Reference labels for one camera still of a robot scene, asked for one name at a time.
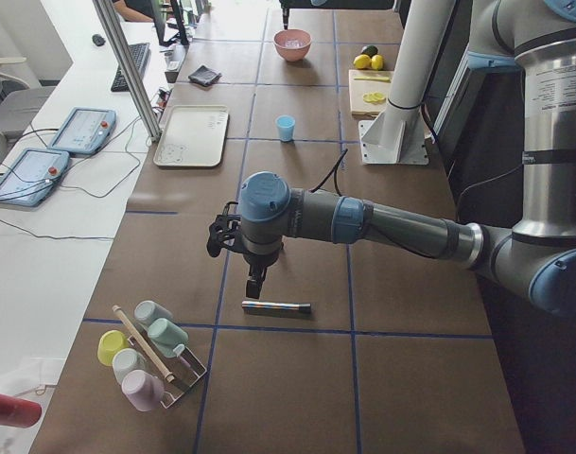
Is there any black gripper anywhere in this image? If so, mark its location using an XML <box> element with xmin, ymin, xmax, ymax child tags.
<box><xmin>243</xmin><ymin>238</ymin><xmax>283</xmax><ymax>299</ymax></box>

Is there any pink bowl of ice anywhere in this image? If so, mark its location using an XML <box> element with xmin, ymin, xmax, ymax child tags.
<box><xmin>273</xmin><ymin>29</ymin><xmax>312</xmax><ymax>62</ymax></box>

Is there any green cup on rack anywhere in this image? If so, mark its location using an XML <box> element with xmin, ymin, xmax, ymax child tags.
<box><xmin>147</xmin><ymin>318</ymin><xmax>189</xmax><ymax>358</ymax></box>

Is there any grey cup on rack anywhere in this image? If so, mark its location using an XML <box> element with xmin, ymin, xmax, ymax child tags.
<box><xmin>133</xmin><ymin>300</ymin><xmax>173</xmax><ymax>329</ymax></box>

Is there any light blue plastic cup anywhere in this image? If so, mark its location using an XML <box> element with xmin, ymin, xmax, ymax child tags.
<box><xmin>275</xmin><ymin>114</ymin><xmax>295</xmax><ymax>142</ymax></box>

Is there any white cup on rack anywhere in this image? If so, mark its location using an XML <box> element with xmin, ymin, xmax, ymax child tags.
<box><xmin>112</xmin><ymin>348</ymin><xmax>148</xmax><ymax>385</ymax></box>

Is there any yellow cup on rack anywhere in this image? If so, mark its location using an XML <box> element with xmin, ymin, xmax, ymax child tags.
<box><xmin>96</xmin><ymin>330</ymin><xmax>129</xmax><ymax>366</ymax></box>

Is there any yellow lemon upper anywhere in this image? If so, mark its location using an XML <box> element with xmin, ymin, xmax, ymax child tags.
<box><xmin>353</xmin><ymin>54</ymin><xmax>372</xmax><ymax>70</ymax></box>

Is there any yellow lemon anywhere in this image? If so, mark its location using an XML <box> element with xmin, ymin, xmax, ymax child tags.
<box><xmin>370</xmin><ymin>54</ymin><xmax>384</xmax><ymax>71</ymax></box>
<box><xmin>353</xmin><ymin>54</ymin><xmax>372</xmax><ymax>70</ymax></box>

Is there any green avocado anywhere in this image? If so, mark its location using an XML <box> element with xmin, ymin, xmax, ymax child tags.
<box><xmin>360</xmin><ymin>44</ymin><xmax>378</xmax><ymax>58</ymax></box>

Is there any yellow lemon lower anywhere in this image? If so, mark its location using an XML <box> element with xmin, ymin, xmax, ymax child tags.
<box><xmin>370</xmin><ymin>54</ymin><xmax>384</xmax><ymax>71</ymax></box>

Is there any grey folded cloth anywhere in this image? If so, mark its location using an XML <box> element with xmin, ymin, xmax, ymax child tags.
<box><xmin>188</xmin><ymin>65</ymin><xmax>222</xmax><ymax>87</ymax></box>

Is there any bamboo cutting board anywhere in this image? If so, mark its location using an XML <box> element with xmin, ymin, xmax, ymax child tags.
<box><xmin>348</xmin><ymin>69</ymin><xmax>393</xmax><ymax>115</ymax></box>

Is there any yellow plastic knife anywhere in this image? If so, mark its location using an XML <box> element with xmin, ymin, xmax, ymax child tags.
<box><xmin>353</xmin><ymin>76</ymin><xmax>392</xmax><ymax>83</ymax></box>

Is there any lemon slices stack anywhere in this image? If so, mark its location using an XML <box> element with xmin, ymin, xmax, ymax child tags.
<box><xmin>362</xmin><ymin>92</ymin><xmax>386</xmax><ymax>104</ymax></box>

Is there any black keyboard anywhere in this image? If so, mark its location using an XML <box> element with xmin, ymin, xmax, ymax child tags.
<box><xmin>110</xmin><ymin>42</ymin><xmax>152</xmax><ymax>93</ymax></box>

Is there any cream bear serving tray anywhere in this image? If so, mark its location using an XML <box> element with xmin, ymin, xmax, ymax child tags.
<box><xmin>153</xmin><ymin>105</ymin><xmax>229</xmax><ymax>167</ymax></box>

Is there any black computer mouse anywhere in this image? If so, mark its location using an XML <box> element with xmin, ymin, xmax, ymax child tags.
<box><xmin>92</xmin><ymin>34</ymin><xmax>105</xmax><ymax>46</ymax></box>

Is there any far teach pendant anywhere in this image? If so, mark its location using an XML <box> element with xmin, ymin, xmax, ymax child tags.
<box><xmin>47</xmin><ymin>107</ymin><xmax>117</xmax><ymax>156</ymax></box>

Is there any teach pendant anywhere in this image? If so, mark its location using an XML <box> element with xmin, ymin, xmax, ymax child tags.
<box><xmin>0</xmin><ymin>148</ymin><xmax>71</xmax><ymax>207</ymax></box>
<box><xmin>47</xmin><ymin>107</ymin><xmax>117</xmax><ymax>156</ymax></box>

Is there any near teach pendant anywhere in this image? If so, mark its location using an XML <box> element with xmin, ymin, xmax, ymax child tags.
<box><xmin>0</xmin><ymin>148</ymin><xmax>71</xmax><ymax>207</ymax></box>

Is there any red bottle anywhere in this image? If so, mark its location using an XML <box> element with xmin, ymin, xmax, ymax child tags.
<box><xmin>0</xmin><ymin>393</ymin><xmax>43</xmax><ymax>428</ymax></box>

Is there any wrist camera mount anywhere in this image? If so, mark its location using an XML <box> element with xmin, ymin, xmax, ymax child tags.
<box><xmin>206</xmin><ymin>201</ymin><xmax>246</xmax><ymax>257</ymax></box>

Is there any white wire cup rack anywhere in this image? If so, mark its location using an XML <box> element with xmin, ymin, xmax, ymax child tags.
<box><xmin>128</xmin><ymin>334</ymin><xmax>208</xmax><ymax>410</ymax></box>

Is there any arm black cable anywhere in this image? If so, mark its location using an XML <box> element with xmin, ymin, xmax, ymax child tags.
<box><xmin>309</xmin><ymin>148</ymin><xmax>349</xmax><ymax>196</ymax></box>

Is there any wooden rack handle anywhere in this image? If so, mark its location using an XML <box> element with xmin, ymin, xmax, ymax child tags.
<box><xmin>112</xmin><ymin>305</ymin><xmax>175</xmax><ymax>383</ymax></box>

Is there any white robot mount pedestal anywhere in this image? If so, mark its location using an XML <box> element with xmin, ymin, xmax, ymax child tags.
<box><xmin>358</xmin><ymin>0</ymin><xmax>456</xmax><ymax>166</ymax></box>

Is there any aluminium frame post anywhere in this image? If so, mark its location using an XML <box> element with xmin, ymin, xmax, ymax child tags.
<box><xmin>93</xmin><ymin>0</ymin><xmax>162</xmax><ymax>143</ymax></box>

